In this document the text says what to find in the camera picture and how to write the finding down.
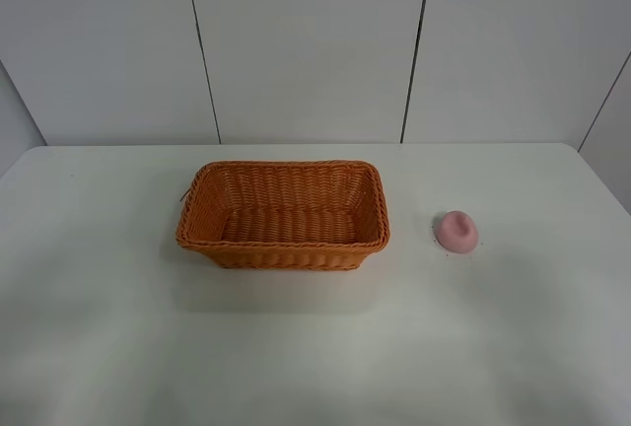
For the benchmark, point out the orange woven rectangular basket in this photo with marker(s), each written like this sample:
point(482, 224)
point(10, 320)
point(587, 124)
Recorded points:
point(321, 215)

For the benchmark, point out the pink peach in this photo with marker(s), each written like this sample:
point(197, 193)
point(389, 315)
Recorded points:
point(456, 232)

